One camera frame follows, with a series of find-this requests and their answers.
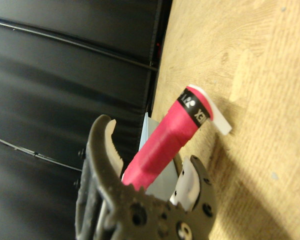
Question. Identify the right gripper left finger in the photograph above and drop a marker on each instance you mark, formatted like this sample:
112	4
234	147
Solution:
97	160

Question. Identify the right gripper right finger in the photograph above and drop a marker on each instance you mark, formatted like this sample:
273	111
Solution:
205	190

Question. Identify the black curtain stand pole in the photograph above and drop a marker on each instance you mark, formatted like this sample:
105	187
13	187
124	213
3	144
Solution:
115	57
35	154

